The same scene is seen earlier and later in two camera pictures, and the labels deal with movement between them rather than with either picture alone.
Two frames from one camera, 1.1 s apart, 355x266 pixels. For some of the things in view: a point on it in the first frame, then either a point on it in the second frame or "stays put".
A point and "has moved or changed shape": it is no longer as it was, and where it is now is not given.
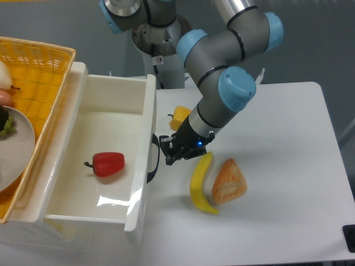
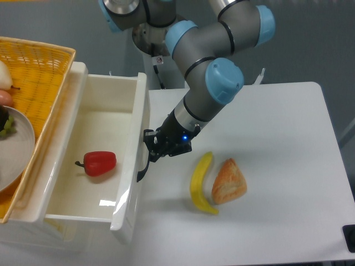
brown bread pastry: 229,183 stays put
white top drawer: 100,194 has moved or changed shape
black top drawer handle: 151,175 to 141,174
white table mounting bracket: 260,77 stays put
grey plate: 17,151 stays put
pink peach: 5,98 stays put
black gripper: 184,144 to 175,139
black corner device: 348,231 stays put
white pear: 6,80 stays put
